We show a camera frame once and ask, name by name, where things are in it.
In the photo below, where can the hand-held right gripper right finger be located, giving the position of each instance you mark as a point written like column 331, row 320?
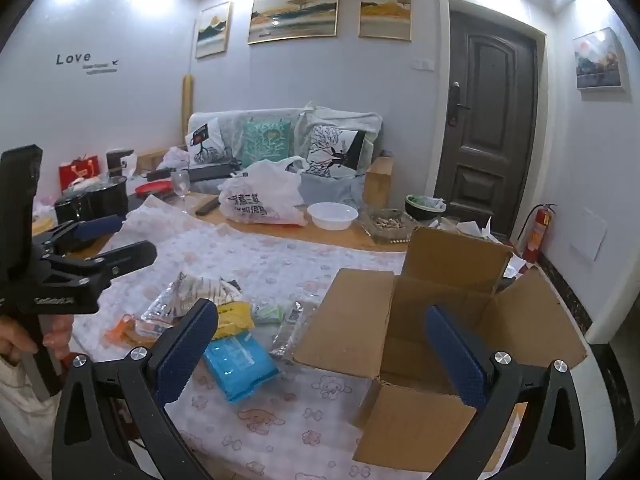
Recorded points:
column 455, row 360

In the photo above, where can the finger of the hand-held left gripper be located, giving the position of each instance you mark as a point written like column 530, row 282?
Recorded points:
column 125, row 255
column 100, row 227

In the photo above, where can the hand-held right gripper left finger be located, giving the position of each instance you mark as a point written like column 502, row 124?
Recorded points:
column 185, row 355

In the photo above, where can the large cardboard box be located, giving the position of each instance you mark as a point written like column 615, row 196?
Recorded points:
column 350, row 320

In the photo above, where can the person's left hand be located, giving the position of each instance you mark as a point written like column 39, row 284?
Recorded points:
column 15, row 340

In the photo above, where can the black cooking pot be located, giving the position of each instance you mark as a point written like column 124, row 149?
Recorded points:
column 95, row 202

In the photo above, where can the clear snack packet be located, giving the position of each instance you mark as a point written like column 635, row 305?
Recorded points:
column 162, row 310

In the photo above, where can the blue snack packet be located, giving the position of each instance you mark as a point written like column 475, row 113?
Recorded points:
column 240, row 365

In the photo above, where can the yellow snack packet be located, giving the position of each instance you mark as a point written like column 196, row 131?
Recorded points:
column 232, row 317

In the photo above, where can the orange snack packet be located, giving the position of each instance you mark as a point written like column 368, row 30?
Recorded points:
column 127, row 331

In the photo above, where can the red gift bag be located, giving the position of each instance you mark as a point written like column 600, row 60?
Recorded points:
column 75, row 170

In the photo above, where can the red lidded container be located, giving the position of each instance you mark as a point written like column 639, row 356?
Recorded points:
column 155, row 187

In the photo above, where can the black appliance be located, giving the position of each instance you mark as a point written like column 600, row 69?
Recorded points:
column 119, row 160

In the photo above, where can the striped snack packet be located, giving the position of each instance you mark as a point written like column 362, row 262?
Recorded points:
column 205, row 287

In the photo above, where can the wine glass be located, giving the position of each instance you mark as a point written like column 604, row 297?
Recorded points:
column 180, row 182

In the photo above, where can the green snack packet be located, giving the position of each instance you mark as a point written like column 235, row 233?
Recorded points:
column 267, row 312

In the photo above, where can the small white plastic bag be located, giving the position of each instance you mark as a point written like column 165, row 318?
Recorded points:
column 175, row 156

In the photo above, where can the light sesame bar packet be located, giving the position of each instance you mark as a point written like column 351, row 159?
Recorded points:
column 290, row 340

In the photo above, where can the black keyboard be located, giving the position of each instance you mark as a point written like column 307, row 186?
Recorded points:
column 210, row 172

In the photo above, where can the printed tablecloth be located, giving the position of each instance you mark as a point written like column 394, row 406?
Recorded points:
column 260, row 260

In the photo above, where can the crumpled white paper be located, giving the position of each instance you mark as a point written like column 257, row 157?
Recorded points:
column 475, row 230

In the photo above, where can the white pillow with red patch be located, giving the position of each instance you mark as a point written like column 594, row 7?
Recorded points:
column 207, row 140

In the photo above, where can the large white plastic bag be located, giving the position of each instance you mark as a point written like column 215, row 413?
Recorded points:
column 260, row 200

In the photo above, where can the red fire extinguisher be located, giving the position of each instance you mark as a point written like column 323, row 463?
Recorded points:
column 537, row 235

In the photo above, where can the glass ashtray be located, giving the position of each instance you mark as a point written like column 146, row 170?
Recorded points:
column 387, row 225

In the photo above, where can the green bowl with trash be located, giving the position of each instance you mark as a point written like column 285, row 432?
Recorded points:
column 420, row 210

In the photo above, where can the grey covered sofa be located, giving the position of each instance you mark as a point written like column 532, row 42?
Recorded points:
column 230, row 125

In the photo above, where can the white fleece garment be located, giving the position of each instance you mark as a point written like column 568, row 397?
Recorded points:
column 25, row 420

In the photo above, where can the teal patterned pillow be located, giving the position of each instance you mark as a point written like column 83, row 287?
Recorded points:
column 265, row 140

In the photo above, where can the white bowl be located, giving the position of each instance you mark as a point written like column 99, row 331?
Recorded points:
column 332, row 215

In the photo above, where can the small cardboard box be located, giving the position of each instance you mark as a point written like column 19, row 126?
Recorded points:
column 380, row 180

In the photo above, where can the grey cloth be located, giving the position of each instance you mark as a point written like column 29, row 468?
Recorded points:
column 330, row 190

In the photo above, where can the white pillow black tree print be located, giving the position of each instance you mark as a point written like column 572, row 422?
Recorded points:
column 325, row 147

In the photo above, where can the narrow framed mountain painting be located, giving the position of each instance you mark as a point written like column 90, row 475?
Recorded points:
column 212, row 30

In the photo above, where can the dark door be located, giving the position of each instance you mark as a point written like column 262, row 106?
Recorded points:
column 485, row 110

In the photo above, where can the white cloth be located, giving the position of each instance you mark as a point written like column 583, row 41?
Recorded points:
column 345, row 115

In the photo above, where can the wide framed tree painting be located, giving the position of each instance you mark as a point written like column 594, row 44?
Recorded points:
column 295, row 10

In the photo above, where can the white framed landscape picture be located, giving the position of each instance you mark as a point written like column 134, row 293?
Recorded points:
column 600, row 57

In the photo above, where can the square framed tree painting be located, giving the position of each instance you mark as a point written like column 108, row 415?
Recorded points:
column 385, row 7

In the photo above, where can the black lettering wall sticker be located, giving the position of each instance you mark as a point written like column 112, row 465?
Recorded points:
column 72, row 58

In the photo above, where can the white wall panel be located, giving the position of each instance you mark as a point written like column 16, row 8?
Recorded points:
column 590, row 235

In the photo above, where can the white light switch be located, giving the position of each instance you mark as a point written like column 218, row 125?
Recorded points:
column 422, row 64

